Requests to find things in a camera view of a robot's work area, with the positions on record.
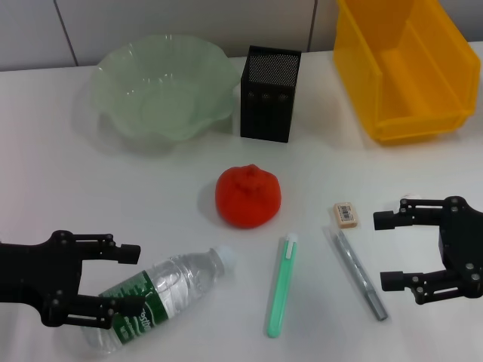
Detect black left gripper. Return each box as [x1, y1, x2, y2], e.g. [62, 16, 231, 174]
[0, 229, 146, 330]

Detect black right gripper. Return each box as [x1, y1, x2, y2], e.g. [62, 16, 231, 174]
[373, 195, 483, 306]

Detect clear water bottle green label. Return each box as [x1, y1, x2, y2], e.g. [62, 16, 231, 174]
[75, 244, 238, 357]

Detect mint green pen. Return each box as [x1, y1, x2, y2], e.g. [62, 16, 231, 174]
[266, 232, 299, 339]

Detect red pomegranate toy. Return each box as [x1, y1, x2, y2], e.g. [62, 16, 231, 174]
[214, 163, 283, 229]

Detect grey pen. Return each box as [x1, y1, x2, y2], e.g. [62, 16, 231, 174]
[322, 225, 389, 322]

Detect beige eraser with barcode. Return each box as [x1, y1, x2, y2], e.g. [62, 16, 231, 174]
[333, 202, 359, 229]

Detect black mesh pen holder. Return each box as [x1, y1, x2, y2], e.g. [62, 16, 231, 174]
[240, 45, 303, 143]

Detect green glass fruit bowl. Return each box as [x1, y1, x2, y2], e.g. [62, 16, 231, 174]
[89, 34, 235, 145]

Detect yellow plastic storage bin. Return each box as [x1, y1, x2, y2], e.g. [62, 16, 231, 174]
[333, 0, 482, 146]

